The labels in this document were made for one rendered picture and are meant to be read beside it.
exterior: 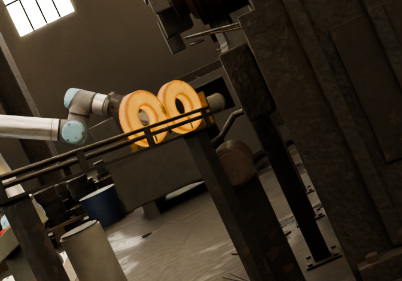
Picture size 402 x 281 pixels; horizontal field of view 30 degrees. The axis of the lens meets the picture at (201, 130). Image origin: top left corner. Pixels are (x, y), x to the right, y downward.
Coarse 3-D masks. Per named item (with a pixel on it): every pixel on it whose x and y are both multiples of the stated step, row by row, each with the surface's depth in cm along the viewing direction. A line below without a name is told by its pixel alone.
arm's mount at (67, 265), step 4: (64, 252) 272; (64, 256) 267; (64, 260) 261; (68, 260) 264; (64, 264) 256; (68, 264) 261; (68, 268) 259; (72, 268) 265; (68, 272) 256; (72, 272) 262; (12, 276) 273; (68, 276) 254; (72, 276) 259; (76, 276) 265; (4, 280) 271; (8, 280) 268; (12, 280) 266; (72, 280) 257
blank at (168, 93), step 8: (176, 80) 220; (160, 88) 218; (168, 88) 216; (176, 88) 219; (184, 88) 221; (192, 88) 224; (160, 96) 215; (168, 96) 215; (176, 96) 218; (184, 96) 221; (192, 96) 223; (168, 104) 214; (184, 104) 223; (192, 104) 222; (200, 104) 224; (168, 112) 213; (176, 112) 216; (176, 120) 215; (200, 120) 222; (176, 128) 215; (184, 128) 216; (192, 128) 219
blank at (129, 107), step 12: (132, 96) 205; (144, 96) 208; (120, 108) 204; (132, 108) 204; (144, 108) 210; (156, 108) 210; (120, 120) 203; (132, 120) 203; (156, 120) 209; (144, 144) 205
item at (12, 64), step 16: (0, 32) 939; (0, 48) 917; (0, 64) 931; (0, 80) 933; (16, 80) 920; (0, 96) 931; (16, 96) 934; (16, 112) 937; (32, 112) 924; (32, 144) 940; (48, 144) 931; (32, 160) 942; (48, 176) 943; (64, 176) 934
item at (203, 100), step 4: (200, 92) 224; (204, 92) 224; (200, 96) 224; (204, 96) 224; (200, 100) 225; (204, 100) 224; (204, 104) 224; (208, 104) 224; (212, 116) 224; (212, 120) 224; (200, 124) 227; (204, 124) 226
